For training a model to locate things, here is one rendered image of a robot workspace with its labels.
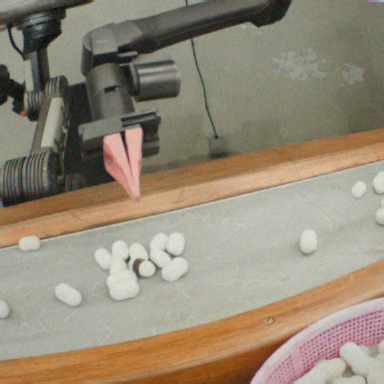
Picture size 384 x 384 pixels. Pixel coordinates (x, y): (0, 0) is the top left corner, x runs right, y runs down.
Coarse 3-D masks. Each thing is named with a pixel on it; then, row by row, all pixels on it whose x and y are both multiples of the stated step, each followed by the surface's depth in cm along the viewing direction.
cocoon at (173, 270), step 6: (174, 258) 52; (180, 258) 52; (168, 264) 51; (174, 264) 51; (180, 264) 51; (186, 264) 52; (162, 270) 51; (168, 270) 51; (174, 270) 51; (180, 270) 51; (186, 270) 52; (162, 276) 51; (168, 276) 50; (174, 276) 51; (180, 276) 51
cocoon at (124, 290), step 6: (126, 282) 49; (132, 282) 49; (114, 288) 48; (120, 288) 48; (126, 288) 48; (132, 288) 48; (138, 288) 49; (114, 294) 48; (120, 294) 48; (126, 294) 48; (132, 294) 48
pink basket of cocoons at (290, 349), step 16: (368, 304) 37; (320, 320) 36; (336, 320) 36; (352, 320) 37; (368, 320) 37; (304, 336) 35; (320, 336) 36; (336, 336) 37; (352, 336) 37; (368, 336) 37; (288, 352) 34; (304, 352) 35; (320, 352) 36; (336, 352) 37; (272, 368) 32; (288, 368) 34; (304, 368) 35
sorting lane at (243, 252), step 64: (256, 192) 71; (320, 192) 69; (0, 256) 61; (64, 256) 59; (192, 256) 56; (256, 256) 54; (320, 256) 52; (0, 320) 45; (64, 320) 45; (128, 320) 45; (192, 320) 44
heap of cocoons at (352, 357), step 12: (348, 348) 35; (360, 348) 35; (372, 348) 37; (324, 360) 36; (336, 360) 34; (348, 360) 35; (360, 360) 33; (372, 360) 33; (312, 372) 33; (324, 372) 33; (336, 372) 33; (348, 372) 35; (360, 372) 33; (372, 372) 31
